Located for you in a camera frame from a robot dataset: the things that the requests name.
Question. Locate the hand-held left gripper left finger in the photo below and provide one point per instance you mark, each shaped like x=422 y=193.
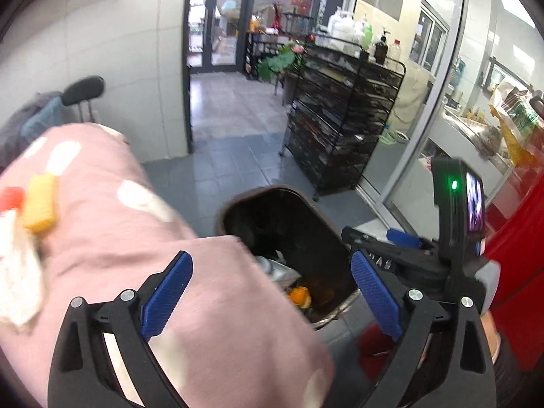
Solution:
x=165 y=293

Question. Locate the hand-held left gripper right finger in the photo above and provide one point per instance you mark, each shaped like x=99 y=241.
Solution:
x=376 y=293

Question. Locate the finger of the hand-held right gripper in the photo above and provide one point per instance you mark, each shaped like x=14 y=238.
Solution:
x=403 y=238
x=374 y=246

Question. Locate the black trash bin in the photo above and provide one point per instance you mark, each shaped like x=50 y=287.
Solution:
x=289 y=221

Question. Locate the silver foil wrapper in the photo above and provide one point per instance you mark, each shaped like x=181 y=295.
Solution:
x=272 y=268

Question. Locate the white napkin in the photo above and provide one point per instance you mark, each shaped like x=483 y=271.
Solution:
x=19 y=272

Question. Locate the pink polka dot blanket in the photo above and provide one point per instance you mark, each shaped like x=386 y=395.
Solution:
x=204 y=289

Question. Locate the orange fruit peel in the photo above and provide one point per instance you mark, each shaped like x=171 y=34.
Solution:
x=299 y=297

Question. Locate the person's red clothing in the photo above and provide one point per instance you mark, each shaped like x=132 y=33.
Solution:
x=522 y=263

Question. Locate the green and yellow packaging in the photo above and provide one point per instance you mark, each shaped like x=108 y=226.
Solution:
x=516 y=114

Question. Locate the black mesh cart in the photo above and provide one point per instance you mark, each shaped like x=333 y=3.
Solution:
x=344 y=119

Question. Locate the yellow sponge block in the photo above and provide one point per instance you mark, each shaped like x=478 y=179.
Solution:
x=40 y=204

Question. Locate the clear bottle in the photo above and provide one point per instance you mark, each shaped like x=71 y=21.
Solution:
x=395 y=50

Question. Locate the red spiky ball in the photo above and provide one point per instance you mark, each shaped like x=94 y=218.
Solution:
x=9 y=199

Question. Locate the brown pump bottle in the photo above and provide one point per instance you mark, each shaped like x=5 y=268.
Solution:
x=381 y=49

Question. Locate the green bottle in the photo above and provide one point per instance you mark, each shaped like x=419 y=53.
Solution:
x=367 y=38

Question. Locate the green potted plant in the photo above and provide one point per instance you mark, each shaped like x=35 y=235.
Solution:
x=278 y=61

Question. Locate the blue towel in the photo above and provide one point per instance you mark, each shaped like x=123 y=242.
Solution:
x=44 y=117

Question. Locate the black chair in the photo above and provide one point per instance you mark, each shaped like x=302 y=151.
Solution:
x=85 y=89

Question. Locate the glass double door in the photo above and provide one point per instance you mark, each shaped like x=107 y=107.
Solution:
x=219 y=25

